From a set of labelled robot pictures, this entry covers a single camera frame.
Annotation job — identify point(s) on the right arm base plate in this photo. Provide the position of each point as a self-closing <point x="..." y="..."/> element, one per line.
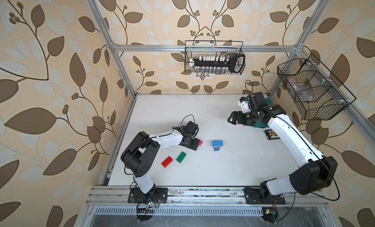
<point x="260" y="196"/>

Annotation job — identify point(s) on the light blue long lego brick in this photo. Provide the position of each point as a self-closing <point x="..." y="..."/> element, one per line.
<point x="217" y="144"/>

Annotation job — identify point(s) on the dark green lego brick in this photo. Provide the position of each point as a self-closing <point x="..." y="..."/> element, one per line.
<point x="181" y="157"/>

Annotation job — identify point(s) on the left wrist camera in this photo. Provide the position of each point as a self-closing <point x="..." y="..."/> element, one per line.
<point x="191" y="128"/>

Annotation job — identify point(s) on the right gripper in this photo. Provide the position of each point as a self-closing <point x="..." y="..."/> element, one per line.
<point x="239" y="120"/>

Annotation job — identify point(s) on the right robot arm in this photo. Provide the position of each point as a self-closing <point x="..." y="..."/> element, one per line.
<point x="315" y="170"/>

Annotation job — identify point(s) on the back wire basket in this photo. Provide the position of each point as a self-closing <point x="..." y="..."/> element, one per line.
<point x="196" y="48"/>

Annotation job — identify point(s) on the black tray of bits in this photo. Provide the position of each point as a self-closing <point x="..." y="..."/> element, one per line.
<point x="271" y="135"/>

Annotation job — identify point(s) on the black socket tool set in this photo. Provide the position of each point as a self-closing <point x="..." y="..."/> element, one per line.
<point x="230" y="63"/>

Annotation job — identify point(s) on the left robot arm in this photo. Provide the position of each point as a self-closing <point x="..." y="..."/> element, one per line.
<point x="140" y="154"/>

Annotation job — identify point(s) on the right wall wire basket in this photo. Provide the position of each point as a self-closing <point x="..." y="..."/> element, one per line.
<point x="330" y="94"/>

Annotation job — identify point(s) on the aluminium front rail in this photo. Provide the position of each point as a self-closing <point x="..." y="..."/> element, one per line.
<point x="198" y="196"/>

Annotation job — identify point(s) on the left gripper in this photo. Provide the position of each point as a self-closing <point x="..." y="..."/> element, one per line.
<point x="197" y="147"/>

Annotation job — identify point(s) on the green plastic tool case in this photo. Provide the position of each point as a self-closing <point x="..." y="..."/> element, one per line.
<point x="265" y="111"/>

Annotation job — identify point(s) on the plastic bag in basket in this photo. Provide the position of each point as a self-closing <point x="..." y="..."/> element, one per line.
<point x="302" y="92"/>

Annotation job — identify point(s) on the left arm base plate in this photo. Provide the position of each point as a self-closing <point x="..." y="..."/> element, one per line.
<point x="148" y="196"/>

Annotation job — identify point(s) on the red lego brick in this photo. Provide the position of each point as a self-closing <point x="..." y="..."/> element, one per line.
<point x="167" y="162"/>

